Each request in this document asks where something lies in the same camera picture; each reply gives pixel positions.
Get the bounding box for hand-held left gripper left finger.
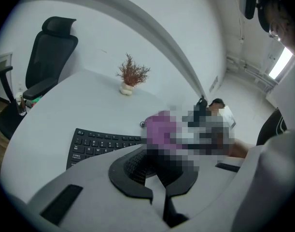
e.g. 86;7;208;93
26;143;178;232

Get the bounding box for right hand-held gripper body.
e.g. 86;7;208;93
185;106;238;155

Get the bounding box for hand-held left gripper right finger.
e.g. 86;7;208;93
162;129;295;232

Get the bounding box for black keyboard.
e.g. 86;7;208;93
66;128;148;171

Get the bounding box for purple cloth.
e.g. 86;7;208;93
140;109;180;152

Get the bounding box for person's right forearm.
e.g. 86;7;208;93
228;138;252;159

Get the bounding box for black printed T-shirt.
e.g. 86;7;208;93
255;108;287;146

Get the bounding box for white ceiling pipes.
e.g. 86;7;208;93
225;54;276;92

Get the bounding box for ceiling light panel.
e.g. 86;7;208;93
268;46;295;80

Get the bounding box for thin-framed glasses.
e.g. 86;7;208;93
268;20;282;43

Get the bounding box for dried plant in white pot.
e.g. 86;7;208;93
115;52;151;97

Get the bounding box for person's face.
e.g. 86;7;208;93
269;0;295;57

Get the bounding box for clear plastic drink cup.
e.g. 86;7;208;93
15;92;28;117

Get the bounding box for black mesh office chair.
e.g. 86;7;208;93
0;16;79;140

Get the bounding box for white desk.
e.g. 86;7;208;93
0;52;14;69

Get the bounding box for wall air vent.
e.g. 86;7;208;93
208;76;219;93

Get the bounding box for black head-mounted camera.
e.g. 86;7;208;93
239;0;259;20

